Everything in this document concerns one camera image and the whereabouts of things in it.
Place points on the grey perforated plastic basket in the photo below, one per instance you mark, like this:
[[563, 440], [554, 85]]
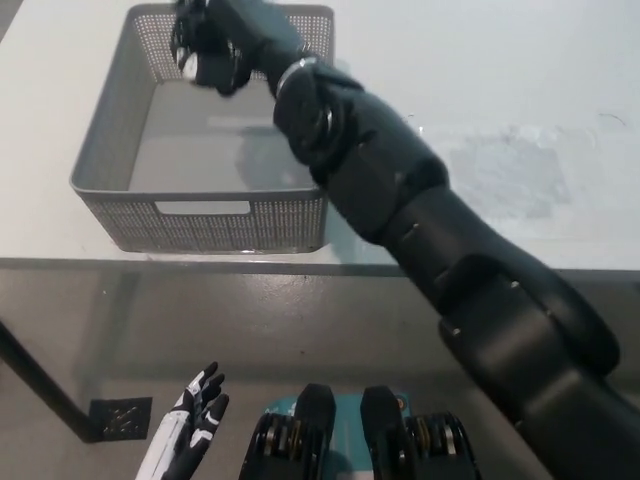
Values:
[[200, 150]]

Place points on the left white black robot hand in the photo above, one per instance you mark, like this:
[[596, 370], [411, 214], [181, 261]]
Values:
[[172, 445]]

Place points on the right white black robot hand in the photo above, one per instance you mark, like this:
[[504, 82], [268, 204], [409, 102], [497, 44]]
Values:
[[195, 35]]

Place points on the black table foot plate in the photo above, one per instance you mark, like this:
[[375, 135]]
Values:
[[122, 419]]

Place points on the black metal table leg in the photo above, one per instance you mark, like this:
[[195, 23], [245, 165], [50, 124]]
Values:
[[45, 382]]

